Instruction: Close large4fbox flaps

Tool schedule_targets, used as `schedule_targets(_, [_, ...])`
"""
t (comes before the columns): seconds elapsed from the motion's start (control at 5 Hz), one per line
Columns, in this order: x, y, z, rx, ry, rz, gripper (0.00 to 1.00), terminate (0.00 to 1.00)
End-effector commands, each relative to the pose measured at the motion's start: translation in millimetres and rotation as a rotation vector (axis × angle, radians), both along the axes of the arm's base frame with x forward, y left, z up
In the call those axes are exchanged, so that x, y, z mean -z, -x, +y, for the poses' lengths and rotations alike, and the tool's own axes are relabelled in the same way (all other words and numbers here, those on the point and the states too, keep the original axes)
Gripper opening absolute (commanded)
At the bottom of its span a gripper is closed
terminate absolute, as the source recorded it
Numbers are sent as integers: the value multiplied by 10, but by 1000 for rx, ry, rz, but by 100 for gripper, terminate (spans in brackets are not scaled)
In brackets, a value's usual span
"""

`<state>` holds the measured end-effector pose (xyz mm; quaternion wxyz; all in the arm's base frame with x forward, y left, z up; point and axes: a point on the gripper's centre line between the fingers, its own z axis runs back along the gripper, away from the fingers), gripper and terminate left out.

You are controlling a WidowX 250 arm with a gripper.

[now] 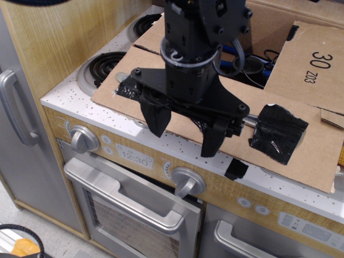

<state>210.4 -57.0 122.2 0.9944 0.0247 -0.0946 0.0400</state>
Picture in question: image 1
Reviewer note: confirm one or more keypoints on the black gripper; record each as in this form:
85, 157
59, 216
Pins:
194, 93

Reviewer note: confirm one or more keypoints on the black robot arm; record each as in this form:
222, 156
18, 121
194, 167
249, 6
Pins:
195, 32

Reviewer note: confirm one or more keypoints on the right silver stove knob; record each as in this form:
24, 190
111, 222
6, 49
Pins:
187, 182

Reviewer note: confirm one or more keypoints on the silver stove knob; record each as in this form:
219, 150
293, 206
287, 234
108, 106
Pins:
187, 182
83, 140

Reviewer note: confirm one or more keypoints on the black tape on counter edge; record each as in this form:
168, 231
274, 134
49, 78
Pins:
236, 170

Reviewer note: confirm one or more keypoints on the blue tool in box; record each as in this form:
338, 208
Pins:
268, 61

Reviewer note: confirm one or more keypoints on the toy kitchen stove unit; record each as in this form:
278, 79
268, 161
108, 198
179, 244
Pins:
258, 197

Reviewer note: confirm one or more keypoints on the black tape patch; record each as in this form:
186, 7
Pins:
277, 133

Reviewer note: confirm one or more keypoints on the front black stove burner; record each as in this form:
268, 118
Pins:
94, 71

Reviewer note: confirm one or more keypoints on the black stove burner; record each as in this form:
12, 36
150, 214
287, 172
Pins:
94, 71
142, 25

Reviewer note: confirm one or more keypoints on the left silver stove knob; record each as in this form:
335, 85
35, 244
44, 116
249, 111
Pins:
83, 140

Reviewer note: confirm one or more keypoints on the rear black stove burner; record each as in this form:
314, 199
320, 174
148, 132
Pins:
142, 25

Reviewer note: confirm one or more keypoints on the silver oven door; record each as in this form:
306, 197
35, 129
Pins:
131, 216

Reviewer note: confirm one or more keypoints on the silver dishwasher door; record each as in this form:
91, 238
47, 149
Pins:
228, 235

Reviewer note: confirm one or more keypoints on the large cardboard box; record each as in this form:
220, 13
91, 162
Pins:
308, 79

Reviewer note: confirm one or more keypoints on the grey toy fridge door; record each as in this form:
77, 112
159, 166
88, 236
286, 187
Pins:
29, 169

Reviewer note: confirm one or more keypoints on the yellow object at right edge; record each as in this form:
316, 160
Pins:
341, 157

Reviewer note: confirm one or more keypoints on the orange object on floor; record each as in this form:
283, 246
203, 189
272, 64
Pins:
24, 247

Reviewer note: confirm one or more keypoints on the silver fridge door handle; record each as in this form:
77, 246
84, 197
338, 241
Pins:
27, 138

